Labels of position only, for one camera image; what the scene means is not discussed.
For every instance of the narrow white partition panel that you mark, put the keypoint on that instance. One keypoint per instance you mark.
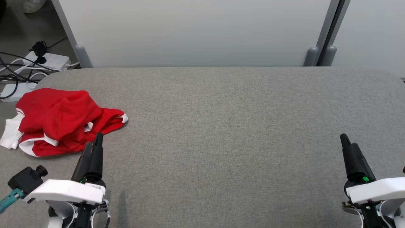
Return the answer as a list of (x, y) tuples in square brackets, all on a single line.
[(373, 31)]

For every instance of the wide white partition panel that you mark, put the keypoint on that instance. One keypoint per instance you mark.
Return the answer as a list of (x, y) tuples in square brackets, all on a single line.
[(190, 31)]

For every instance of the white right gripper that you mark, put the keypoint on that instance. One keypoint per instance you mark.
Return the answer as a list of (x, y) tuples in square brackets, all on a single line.
[(376, 190)]

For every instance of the red shorts with white waistband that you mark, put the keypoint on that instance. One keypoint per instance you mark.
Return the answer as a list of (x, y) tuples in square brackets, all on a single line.
[(109, 122)]

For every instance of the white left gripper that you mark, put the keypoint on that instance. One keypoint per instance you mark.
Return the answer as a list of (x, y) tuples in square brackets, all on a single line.
[(66, 191)]

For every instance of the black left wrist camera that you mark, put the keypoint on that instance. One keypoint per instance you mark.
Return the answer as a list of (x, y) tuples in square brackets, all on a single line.
[(27, 180)]

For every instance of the black power plug adapter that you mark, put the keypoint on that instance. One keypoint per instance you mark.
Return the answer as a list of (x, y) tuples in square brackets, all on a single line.
[(39, 49)]

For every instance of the white crumpled bag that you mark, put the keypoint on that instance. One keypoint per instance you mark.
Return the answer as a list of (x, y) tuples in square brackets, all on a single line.
[(33, 4)]

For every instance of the grey partition post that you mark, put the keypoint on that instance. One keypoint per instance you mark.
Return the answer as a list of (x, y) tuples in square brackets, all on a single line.
[(313, 55), (83, 55), (330, 55)]

